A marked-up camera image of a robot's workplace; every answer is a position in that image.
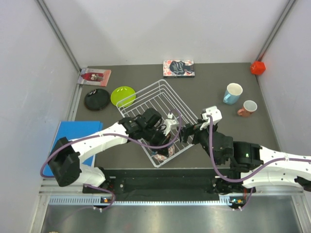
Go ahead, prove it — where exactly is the grey slotted cable duct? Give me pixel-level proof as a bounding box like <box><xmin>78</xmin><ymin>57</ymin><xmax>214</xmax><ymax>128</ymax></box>
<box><xmin>49</xmin><ymin>196</ymin><xmax>244</xmax><ymax>206</ymax></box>

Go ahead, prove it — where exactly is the red patterned white bowl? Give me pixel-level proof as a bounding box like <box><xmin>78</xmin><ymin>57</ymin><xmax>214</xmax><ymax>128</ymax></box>
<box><xmin>152</xmin><ymin>144</ymin><xmax>175</xmax><ymax>161</ymax></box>

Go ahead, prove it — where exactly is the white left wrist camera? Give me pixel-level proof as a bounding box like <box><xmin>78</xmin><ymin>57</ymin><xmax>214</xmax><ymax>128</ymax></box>
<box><xmin>162</xmin><ymin>113</ymin><xmax>180</xmax><ymax>136</ymax></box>

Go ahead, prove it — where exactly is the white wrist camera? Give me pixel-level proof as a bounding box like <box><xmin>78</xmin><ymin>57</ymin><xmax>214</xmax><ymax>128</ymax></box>
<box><xmin>200</xmin><ymin>106</ymin><xmax>222</xmax><ymax>130</ymax></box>
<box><xmin>162</xmin><ymin>113</ymin><xmax>180</xmax><ymax>136</ymax></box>

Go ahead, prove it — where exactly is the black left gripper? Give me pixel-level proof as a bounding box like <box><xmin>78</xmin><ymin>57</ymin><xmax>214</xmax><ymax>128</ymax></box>
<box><xmin>142</xmin><ymin>126</ymin><xmax>171</xmax><ymax>157</ymax></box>

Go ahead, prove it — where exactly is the floral Little Women book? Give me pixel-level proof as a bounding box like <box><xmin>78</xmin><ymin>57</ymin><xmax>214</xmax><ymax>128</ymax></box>
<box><xmin>163</xmin><ymin>59</ymin><xmax>195</xmax><ymax>78</ymax></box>

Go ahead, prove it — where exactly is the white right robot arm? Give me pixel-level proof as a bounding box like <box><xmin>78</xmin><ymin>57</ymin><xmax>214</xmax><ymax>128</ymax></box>
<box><xmin>179</xmin><ymin>116</ymin><xmax>311</xmax><ymax>192</ymax></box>

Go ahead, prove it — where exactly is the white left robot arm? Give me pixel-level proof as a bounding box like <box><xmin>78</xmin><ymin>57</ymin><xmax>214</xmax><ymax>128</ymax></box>
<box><xmin>48</xmin><ymin>108</ymin><xmax>179</xmax><ymax>193</ymax></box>

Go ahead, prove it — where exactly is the pink cover book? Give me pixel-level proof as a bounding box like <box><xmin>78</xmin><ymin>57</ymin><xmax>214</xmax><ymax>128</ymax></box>
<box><xmin>77</xmin><ymin>68</ymin><xmax>111</xmax><ymax>87</ymax></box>

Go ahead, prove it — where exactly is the blue foam pad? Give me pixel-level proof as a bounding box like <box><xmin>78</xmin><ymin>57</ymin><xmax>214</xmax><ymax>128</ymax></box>
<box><xmin>41</xmin><ymin>120</ymin><xmax>104</xmax><ymax>179</ymax></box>

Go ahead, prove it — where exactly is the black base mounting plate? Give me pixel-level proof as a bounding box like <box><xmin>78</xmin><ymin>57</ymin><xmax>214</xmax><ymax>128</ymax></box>
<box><xmin>82</xmin><ymin>167</ymin><xmax>248</xmax><ymax>195</ymax></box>

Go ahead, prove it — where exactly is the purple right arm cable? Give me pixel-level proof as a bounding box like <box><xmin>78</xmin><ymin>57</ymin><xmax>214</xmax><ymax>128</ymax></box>
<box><xmin>206</xmin><ymin>115</ymin><xmax>311</xmax><ymax>211</ymax></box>

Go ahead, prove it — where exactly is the red cube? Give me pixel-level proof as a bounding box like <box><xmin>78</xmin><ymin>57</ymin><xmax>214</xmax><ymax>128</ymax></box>
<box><xmin>250</xmin><ymin>61</ymin><xmax>266</xmax><ymax>75</ymax></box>

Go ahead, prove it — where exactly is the salmon pink mug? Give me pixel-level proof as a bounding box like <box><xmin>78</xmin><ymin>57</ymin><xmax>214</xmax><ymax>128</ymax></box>
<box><xmin>237</xmin><ymin>100</ymin><xmax>258</xmax><ymax>117</ymax></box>

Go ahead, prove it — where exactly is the lime green plate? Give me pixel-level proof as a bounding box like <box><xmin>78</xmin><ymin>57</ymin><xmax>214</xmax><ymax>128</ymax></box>
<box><xmin>110</xmin><ymin>86</ymin><xmax>136</xmax><ymax>107</ymax></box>

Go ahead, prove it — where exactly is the light blue mug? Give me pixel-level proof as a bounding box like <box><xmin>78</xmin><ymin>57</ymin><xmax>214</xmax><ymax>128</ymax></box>
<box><xmin>223</xmin><ymin>83</ymin><xmax>243</xmax><ymax>105</ymax></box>

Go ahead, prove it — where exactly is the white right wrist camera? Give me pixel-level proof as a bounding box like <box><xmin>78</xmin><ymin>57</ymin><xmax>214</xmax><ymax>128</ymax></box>
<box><xmin>200</xmin><ymin>106</ymin><xmax>222</xmax><ymax>130</ymax></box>

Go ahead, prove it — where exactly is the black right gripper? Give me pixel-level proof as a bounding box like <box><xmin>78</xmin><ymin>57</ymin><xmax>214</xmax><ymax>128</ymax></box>
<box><xmin>177</xmin><ymin>118</ymin><xmax>217</xmax><ymax>153</ymax></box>

